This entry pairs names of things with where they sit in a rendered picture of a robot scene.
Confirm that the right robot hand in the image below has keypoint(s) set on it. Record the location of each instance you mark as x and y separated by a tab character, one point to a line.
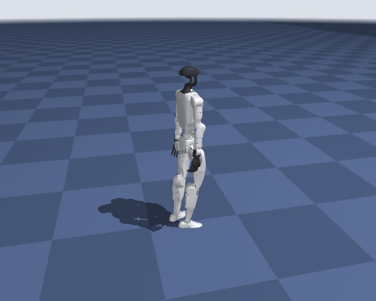
195	164

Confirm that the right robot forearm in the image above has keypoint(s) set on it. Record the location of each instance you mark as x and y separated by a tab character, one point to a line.
198	139

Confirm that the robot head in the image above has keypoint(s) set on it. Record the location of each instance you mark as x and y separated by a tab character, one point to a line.
188	72

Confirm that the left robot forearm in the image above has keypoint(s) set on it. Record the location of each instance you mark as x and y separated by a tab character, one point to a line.
178	130

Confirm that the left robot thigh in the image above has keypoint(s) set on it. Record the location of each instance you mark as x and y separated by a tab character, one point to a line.
183	166

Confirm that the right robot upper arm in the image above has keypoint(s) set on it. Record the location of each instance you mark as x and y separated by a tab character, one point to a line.
197	104

